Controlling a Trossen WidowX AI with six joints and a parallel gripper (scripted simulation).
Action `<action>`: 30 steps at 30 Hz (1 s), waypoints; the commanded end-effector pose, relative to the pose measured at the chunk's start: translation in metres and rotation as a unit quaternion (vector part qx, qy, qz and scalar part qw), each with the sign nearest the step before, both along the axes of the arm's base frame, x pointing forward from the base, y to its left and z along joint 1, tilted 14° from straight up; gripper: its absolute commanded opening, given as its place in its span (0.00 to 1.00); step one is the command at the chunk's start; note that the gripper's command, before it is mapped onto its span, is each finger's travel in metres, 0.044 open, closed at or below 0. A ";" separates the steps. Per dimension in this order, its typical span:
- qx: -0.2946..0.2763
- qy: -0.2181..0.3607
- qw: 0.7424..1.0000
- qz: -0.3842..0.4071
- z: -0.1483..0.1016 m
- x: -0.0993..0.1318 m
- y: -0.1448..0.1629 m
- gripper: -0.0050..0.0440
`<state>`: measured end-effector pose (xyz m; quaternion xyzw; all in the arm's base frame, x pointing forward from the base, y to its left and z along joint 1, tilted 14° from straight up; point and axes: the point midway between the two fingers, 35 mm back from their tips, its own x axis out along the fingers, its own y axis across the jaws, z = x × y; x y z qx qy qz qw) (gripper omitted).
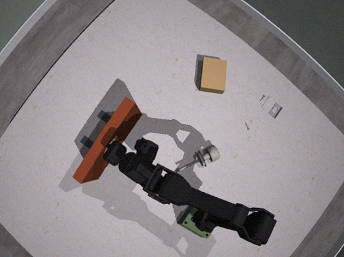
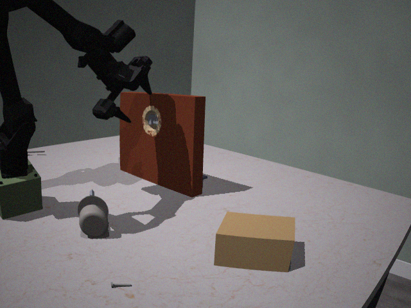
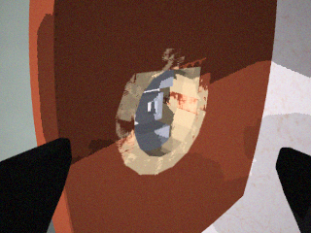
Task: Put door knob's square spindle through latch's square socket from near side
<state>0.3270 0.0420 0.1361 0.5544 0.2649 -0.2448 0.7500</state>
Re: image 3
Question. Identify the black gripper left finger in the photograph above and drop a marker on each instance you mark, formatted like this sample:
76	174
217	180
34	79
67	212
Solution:
31	184

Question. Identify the brown wooden door slab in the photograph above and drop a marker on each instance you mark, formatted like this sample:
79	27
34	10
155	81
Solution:
90	62

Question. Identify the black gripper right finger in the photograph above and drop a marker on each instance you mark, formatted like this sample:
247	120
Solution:
294	171

